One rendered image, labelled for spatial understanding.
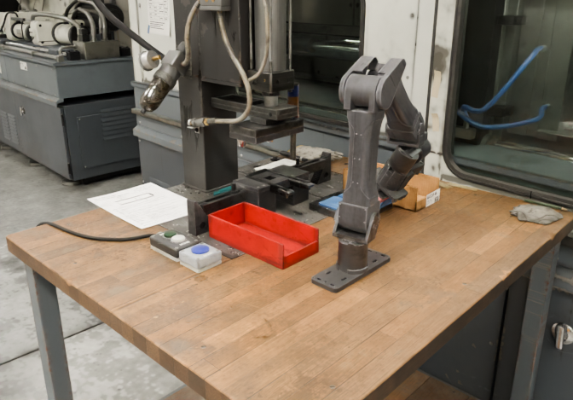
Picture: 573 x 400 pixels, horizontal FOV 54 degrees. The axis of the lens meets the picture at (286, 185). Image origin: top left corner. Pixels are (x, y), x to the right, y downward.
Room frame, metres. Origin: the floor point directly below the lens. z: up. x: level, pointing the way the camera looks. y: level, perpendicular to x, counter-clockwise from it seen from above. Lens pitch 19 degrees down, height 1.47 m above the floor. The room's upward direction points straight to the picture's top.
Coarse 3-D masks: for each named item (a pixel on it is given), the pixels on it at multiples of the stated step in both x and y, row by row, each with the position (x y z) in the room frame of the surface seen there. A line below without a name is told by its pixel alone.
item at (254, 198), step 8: (288, 184) 1.44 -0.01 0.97; (248, 192) 1.38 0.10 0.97; (256, 192) 1.36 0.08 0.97; (264, 192) 1.37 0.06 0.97; (296, 192) 1.46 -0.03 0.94; (304, 192) 1.49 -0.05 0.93; (248, 200) 1.38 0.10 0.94; (256, 200) 1.36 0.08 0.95; (264, 200) 1.37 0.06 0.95; (272, 200) 1.39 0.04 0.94; (280, 200) 1.49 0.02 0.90; (288, 200) 1.46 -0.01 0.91; (296, 200) 1.46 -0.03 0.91; (304, 200) 1.49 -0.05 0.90; (264, 208) 1.37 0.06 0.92; (272, 208) 1.39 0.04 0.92
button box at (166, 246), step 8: (40, 224) 1.35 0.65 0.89; (56, 224) 1.30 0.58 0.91; (72, 232) 1.25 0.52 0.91; (160, 232) 1.21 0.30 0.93; (96, 240) 1.22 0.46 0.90; (104, 240) 1.22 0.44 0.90; (112, 240) 1.21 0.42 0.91; (120, 240) 1.21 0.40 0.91; (128, 240) 1.22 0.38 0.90; (152, 240) 1.17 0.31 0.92; (160, 240) 1.16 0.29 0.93; (168, 240) 1.16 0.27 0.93; (184, 240) 1.15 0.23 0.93; (192, 240) 1.16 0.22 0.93; (152, 248) 1.18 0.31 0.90; (160, 248) 1.15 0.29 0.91; (168, 248) 1.13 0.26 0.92; (176, 248) 1.11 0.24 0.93; (184, 248) 1.13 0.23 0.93; (168, 256) 1.13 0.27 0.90; (176, 256) 1.11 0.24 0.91
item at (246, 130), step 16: (224, 96) 1.59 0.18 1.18; (240, 96) 1.59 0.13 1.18; (272, 96) 1.44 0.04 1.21; (240, 112) 1.48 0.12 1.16; (256, 112) 1.44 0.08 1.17; (272, 112) 1.40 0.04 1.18; (288, 112) 1.42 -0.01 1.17; (240, 128) 1.39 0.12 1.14; (256, 128) 1.37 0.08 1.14; (272, 128) 1.39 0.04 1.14; (288, 128) 1.44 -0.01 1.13; (240, 144) 1.42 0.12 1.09
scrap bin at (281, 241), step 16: (224, 208) 1.28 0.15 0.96; (240, 208) 1.31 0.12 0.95; (256, 208) 1.29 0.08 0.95; (224, 224) 1.20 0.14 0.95; (240, 224) 1.31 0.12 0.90; (256, 224) 1.29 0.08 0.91; (272, 224) 1.25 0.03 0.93; (288, 224) 1.22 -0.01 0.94; (304, 224) 1.18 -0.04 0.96; (224, 240) 1.20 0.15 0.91; (240, 240) 1.16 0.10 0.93; (256, 240) 1.13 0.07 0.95; (272, 240) 1.10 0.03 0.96; (288, 240) 1.21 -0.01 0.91; (304, 240) 1.18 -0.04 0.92; (256, 256) 1.13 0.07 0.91; (272, 256) 1.09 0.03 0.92; (288, 256) 1.08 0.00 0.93; (304, 256) 1.12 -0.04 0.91
